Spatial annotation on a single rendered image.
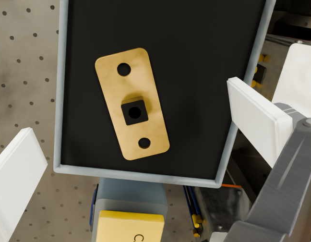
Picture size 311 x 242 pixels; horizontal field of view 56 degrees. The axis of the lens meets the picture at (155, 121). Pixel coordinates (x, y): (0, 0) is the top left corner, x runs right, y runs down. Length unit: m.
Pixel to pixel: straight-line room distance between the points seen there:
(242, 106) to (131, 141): 0.10
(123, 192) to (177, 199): 0.56
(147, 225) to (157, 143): 0.09
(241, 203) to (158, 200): 0.24
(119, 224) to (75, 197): 0.58
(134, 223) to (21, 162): 0.13
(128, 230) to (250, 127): 0.16
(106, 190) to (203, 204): 0.22
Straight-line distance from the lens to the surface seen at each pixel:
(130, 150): 0.23
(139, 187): 0.31
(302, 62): 0.30
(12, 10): 0.71
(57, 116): 0.22
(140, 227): 0.28
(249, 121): 0.17
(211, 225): 0.45
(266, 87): 0.32
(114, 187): 0.30
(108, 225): 0.28
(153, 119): 0.22
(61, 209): 0.88
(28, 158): 0.19
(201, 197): 0.50
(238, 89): 0.17
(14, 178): 0.17
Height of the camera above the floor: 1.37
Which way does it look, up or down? 67 degrees down
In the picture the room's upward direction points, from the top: 169 degrees clockwise
